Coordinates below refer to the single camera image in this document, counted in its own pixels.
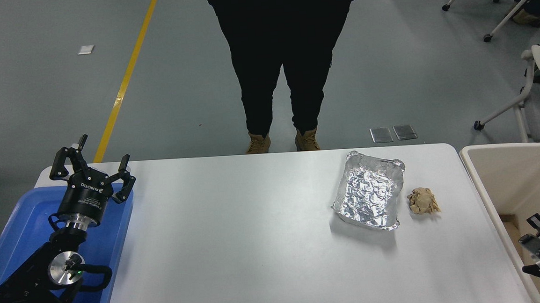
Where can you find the blue plastic tray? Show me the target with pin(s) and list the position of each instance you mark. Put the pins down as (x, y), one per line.
(25, 218)

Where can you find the brown cardboard piece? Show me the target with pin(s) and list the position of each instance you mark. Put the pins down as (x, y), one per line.
(509, 223)

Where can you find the large pale bin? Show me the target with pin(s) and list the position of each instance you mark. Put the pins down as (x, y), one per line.
(520, 178)

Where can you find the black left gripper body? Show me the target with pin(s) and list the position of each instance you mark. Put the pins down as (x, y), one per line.
(85, 198)

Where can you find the crumpled tan paper ball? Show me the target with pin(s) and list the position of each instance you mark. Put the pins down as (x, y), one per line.
(423, 201)

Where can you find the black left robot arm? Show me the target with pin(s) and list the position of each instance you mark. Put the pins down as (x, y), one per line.
(26, 297)

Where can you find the silver foil tray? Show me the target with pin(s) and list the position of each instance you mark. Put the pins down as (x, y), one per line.
(368, 192)

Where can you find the metal floor plate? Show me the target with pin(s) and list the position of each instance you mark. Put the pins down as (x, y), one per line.
(381, 135)
(405, 132)

